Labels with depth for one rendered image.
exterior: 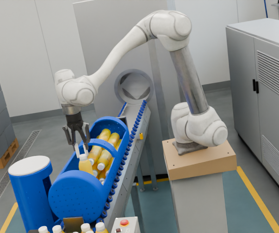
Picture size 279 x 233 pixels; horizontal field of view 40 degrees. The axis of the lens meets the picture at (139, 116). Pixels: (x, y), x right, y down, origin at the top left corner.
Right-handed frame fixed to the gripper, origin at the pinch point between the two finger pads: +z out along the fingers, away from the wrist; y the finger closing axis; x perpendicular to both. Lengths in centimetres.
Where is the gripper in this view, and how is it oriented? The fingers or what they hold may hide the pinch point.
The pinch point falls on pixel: (81, 150)
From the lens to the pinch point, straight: 194.3
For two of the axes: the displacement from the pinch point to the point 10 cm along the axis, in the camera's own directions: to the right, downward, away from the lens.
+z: 1.7, 9.3, 3.2
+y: -9.8, 1.2, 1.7
